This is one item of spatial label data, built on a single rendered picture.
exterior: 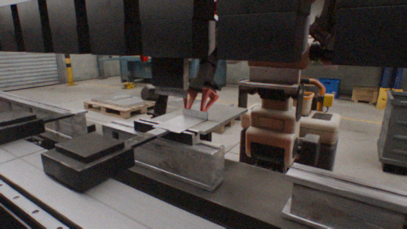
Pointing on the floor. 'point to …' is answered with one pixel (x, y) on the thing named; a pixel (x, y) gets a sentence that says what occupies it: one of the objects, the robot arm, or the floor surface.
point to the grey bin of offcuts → (393, 132)
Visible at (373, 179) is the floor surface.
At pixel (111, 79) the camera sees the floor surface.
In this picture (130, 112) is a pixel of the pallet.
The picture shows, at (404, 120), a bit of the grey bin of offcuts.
